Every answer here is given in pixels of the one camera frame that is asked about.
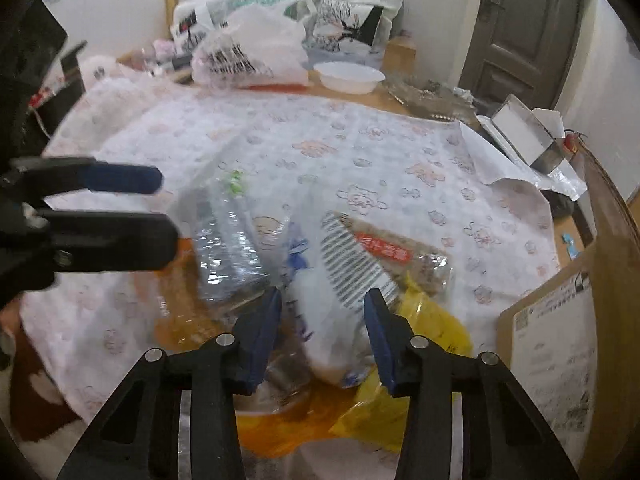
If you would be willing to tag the clear glass tray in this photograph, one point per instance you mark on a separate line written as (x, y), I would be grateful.
(430, 100)

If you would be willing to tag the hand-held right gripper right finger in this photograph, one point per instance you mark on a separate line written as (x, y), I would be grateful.
(377, 330)

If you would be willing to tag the yellow wooden pole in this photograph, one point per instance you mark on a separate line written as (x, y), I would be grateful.
(171, 0)

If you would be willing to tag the black panel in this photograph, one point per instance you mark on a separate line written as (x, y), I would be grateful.
(40, 45)

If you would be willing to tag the printed white blanket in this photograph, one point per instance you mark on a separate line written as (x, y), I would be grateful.
(350, 160)

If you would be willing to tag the white plastic bag black print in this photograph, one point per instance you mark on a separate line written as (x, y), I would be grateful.
(260, 40)

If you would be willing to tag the white tote bag tree print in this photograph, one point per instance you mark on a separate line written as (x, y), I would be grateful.
(345, 20)

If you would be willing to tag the seed brittle packet red label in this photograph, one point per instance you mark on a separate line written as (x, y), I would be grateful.
(420, 265)

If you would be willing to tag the blue paper strip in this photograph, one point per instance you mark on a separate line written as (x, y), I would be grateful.
(571, 245)

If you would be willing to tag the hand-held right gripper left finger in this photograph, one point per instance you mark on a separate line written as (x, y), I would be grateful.
(265, 330)

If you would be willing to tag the white plastic bowl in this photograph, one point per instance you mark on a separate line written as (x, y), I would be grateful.
(350, 77)

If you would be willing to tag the large labelled cardboard box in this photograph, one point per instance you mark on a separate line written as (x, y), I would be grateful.
(550, 350)

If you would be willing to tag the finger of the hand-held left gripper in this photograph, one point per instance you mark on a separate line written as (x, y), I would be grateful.
(115, 242)
(125, 178)

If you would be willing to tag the orange plastic bag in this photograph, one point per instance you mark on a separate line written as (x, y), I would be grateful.
(270, 435)

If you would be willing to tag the open white box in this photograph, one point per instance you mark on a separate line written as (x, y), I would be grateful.
(520, 125)

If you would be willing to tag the white plastic bag blue print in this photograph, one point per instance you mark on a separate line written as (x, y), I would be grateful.
(325, 320)

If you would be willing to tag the small brown cardboard box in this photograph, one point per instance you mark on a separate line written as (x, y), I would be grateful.
(402, 55)

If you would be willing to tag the green and blue candy packet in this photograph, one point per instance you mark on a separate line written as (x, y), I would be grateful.
(225, 240)

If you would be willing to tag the yellow plastic bag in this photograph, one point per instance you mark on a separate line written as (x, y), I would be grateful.
(430, 325)

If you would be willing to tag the black flat case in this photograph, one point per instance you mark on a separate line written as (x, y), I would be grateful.
(181, 62)

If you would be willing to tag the dark brown door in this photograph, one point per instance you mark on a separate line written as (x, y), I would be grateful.
(520, 25)

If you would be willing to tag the white sack green print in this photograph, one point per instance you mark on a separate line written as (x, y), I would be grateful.
(200, 17)

